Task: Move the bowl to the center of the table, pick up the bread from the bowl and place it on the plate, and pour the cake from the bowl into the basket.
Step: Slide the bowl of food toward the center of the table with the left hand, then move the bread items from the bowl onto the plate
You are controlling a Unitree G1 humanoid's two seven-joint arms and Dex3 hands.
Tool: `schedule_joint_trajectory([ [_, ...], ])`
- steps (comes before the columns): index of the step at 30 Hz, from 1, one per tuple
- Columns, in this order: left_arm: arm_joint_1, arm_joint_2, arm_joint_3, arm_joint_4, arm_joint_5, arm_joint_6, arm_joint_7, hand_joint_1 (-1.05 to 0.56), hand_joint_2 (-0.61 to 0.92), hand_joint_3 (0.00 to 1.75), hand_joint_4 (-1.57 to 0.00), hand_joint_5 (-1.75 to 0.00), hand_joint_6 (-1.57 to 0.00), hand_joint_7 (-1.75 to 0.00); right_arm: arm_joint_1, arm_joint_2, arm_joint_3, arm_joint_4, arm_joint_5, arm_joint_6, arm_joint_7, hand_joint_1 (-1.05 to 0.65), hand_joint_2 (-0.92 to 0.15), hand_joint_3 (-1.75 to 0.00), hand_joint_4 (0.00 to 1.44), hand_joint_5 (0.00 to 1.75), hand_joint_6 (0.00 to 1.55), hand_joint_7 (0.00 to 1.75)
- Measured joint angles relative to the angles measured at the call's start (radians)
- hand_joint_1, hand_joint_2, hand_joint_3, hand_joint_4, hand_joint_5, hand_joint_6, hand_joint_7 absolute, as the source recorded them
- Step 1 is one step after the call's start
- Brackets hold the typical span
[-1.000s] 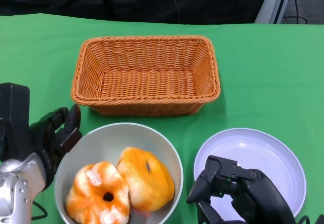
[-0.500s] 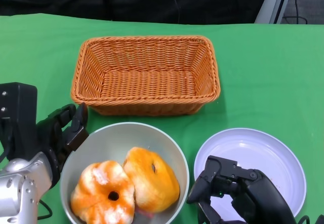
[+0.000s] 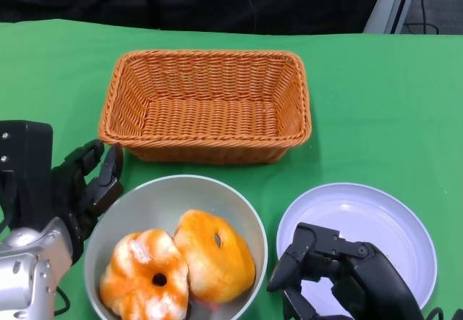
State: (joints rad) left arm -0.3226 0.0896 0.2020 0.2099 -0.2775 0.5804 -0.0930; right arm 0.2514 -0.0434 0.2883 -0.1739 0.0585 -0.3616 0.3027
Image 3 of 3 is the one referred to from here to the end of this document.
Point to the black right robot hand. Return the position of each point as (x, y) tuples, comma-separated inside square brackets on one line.
[(376, 284)]

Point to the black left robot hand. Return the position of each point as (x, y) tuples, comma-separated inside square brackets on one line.
[(68, 186)]

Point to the grey round bowl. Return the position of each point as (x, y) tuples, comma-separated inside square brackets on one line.
[(162, 200)]

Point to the orange white pumpkin bread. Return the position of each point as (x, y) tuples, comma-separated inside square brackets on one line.
[(137, 284)]

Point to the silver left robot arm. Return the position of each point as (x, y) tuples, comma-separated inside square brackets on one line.
[(32, 262)]

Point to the white round plate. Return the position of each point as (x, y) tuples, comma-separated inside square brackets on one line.
[(361, 211)]

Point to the orange wicker basket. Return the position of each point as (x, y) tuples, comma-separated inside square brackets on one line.
[(210, 124)]

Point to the green tablecloth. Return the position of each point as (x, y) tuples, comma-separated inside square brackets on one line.
[(361, 117)]

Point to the grey metal stand leg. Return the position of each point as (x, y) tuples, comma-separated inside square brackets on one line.
[(387, 8)]

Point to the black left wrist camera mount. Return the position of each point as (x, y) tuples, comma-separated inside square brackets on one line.
[(25, 160)]

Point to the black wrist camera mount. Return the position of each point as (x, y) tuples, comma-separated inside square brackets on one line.
[(25, 160), (458, 315)]

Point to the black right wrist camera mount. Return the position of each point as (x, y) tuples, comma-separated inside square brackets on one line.
[(458, 315)]

